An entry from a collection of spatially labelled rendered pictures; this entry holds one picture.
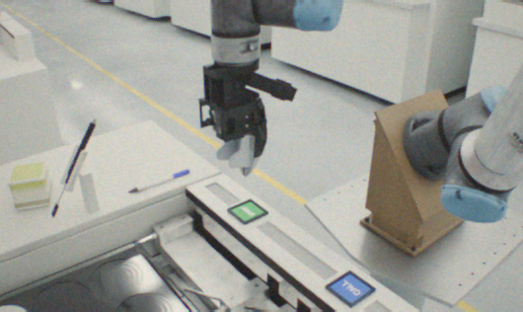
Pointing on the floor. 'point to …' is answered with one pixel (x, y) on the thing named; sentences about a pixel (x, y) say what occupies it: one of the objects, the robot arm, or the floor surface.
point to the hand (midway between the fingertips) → (248, 167)
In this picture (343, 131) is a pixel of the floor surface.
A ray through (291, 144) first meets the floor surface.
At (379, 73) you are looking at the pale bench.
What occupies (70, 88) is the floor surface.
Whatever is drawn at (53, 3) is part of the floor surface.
